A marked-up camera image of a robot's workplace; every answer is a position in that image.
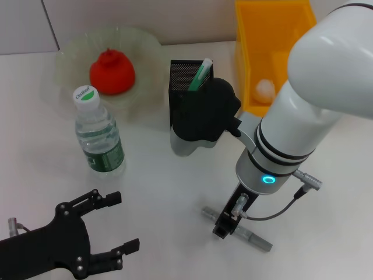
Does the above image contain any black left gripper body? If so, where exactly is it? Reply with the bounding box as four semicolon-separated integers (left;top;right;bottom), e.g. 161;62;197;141
0;202;93;280

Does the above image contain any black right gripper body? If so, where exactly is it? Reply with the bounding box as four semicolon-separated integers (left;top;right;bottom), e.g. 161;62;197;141
219;183;261;224

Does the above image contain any silver glitter pen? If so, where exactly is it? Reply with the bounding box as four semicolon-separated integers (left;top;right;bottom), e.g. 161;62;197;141
200;205;274;252

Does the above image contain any clear green label water bottle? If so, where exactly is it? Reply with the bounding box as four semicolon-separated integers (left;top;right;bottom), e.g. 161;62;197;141
72;84;128;180

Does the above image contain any white paper ball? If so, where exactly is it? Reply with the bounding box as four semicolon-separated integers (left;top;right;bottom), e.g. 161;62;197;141
254;78;277;104

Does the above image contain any red orange fruit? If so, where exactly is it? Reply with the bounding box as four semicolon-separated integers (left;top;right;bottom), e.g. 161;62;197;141
89;47;136;97

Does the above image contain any mint green utility knife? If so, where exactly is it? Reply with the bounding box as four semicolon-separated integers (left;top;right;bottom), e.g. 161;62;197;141
187;57;213;92

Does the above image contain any black mesh pen holder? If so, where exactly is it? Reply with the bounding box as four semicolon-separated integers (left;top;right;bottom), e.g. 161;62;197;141
168;59;215;135

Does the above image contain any clear glass fruit plate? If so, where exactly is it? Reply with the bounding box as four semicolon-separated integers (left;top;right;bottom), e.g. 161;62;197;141
53;25;166;117

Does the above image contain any yellow plastic storage bin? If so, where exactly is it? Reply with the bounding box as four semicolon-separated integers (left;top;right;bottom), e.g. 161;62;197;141
234;0;318;118

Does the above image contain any left gripper cable with connector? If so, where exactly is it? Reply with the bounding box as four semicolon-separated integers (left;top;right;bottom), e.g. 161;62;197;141
7;216;31;234

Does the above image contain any gripper cable with connector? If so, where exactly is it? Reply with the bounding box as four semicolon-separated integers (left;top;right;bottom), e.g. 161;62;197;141
232;169;322;220
7;216;31;234

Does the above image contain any right gripper cable with connector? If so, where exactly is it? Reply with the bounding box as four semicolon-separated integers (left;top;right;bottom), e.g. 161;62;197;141
232;169;322;220

